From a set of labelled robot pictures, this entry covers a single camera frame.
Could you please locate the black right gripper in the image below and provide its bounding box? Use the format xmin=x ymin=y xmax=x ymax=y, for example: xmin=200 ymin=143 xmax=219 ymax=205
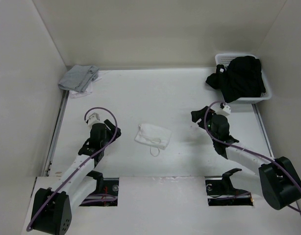
xmin=191 ymin=106 xmax=218 ymax=142

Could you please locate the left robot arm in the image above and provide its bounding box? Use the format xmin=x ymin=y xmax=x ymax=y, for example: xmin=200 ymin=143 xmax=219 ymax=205
xmin=26 ymin=119 xmax=121 ymax=235

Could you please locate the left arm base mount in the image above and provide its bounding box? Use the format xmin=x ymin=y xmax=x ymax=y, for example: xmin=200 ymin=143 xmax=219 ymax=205
xmin=80 ymin=178 xmax=120 ymax=207

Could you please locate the white tank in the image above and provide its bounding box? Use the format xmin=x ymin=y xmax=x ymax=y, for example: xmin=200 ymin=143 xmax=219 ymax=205
xmin=69 ymin=77 xmax=102 ymax=98
xmin=134 ymin=123 xmax=172 ymax=157

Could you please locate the folded grey tank top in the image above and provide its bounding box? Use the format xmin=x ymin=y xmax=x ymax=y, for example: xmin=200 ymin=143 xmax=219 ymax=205
xmin=58 ymin=65 xmax=100 ymax=93

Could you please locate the white plastic basket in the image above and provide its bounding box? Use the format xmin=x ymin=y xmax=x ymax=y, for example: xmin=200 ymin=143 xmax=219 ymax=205
xmin=215 ymin=52 xmax=272 ymax=104

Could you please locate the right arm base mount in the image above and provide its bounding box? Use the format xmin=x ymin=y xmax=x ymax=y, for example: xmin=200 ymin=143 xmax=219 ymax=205
xmin=205 ymin=168 xmax=253 ymax=206

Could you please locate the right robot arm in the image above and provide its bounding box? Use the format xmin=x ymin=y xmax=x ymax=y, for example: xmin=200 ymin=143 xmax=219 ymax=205
xmin=191 ymin=102 xmax=301 ymax=210

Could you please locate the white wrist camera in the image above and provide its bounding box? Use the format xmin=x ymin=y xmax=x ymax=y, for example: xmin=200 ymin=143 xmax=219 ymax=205
xmin=217 ymin=103 xmax=231 ymax=117
xmin=85 ymin=113 xmax=100 ymax=128

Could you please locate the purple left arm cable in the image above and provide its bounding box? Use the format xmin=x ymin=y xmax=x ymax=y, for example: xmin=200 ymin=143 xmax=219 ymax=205
xmin=25 ymin=107 xmax=120 ymax=232

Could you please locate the folded white tank top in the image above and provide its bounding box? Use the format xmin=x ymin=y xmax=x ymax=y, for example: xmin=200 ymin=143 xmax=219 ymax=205
xmin=69 ymin=77 xmax=102 ymax=98

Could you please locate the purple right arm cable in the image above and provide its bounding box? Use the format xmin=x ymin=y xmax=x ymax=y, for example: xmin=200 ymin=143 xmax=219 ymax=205
xmin=203 ymin=101 xmax=301 ymax=215

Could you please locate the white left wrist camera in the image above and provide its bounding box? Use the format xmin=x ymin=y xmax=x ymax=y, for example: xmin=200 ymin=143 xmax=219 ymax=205
xmin=85 ymin=113 xmax=100 ymax=128

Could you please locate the black tank top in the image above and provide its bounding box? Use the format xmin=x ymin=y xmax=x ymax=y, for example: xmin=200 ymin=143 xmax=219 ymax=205
xmin=205 ymin=56 xmax=266 ymax=103

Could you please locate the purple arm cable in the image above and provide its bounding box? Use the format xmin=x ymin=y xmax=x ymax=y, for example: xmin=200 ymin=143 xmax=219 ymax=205
xmin=203 ymin=101 xmax=301 ymax=215
xmin=25 ymin=107 xmax=120 ymax=232

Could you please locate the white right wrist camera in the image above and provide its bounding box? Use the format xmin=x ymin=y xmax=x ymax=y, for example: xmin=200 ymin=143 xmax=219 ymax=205
xmin=217 ymin=103 xmax=231 ymax=117

